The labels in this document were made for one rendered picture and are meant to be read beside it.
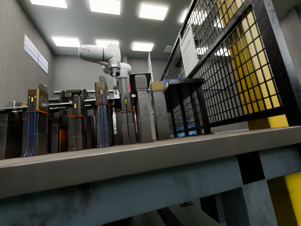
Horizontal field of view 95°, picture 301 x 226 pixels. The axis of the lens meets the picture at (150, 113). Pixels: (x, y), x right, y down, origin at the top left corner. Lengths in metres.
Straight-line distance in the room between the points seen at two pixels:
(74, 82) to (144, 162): 9.62
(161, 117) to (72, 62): 9.81
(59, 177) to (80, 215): 0.08
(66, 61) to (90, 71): 1.54
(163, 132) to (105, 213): 0.60
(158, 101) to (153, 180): 0.62
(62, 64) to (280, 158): 10.43
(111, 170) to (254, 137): 0.30
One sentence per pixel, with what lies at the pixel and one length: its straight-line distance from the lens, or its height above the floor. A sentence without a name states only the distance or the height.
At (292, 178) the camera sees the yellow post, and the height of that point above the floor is 0.53.
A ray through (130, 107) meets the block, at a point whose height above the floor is 0.89.
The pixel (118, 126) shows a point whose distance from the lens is 0.97.
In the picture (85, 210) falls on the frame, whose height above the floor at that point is 0.61.
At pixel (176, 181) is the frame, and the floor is 0.62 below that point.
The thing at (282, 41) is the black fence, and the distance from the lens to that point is 0.60.
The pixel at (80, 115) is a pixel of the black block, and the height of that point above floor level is 0.89.
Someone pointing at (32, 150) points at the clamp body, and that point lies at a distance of 0.89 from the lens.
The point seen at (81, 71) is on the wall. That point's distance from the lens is 10.06.
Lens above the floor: 0.71
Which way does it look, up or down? 11 degrees up
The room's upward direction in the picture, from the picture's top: 7 degrees counter-clockwise
